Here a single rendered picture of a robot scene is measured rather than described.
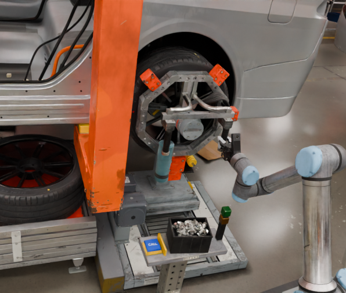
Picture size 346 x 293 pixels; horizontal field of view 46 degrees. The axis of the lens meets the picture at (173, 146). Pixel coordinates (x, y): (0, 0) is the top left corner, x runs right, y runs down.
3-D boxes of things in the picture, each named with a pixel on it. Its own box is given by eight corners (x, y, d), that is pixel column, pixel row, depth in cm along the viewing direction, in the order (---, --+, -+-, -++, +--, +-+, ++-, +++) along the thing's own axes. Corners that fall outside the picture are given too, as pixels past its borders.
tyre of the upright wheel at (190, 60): (231, 92, 278) (177, 21, 238) (247, 109, 260) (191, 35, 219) (159, 154, 287) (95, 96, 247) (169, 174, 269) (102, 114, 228)
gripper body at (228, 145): (219, 154, 226) (229, 167, 217) (223, 142, 222) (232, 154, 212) (231, 154, 229) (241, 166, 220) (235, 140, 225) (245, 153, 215)
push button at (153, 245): (157, 241, 205) (157, 238, 204) (161, 252, 199) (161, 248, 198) (143, 243, 203) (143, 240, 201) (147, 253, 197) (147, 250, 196)
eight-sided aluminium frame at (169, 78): (212, 148, 266) (230, 71, 238) (216, 154, 261) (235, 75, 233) (132, 153, 247) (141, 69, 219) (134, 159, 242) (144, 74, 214)
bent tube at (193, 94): (216, 97, 238) (220, 81, 232) (231, 113, 223) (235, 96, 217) (189, 97, 232) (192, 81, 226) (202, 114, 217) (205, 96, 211)
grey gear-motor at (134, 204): (128, 201, 286) (132, 160, 267) (143, 244, 253) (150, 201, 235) (102, 203, 279) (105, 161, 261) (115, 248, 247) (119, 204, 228)
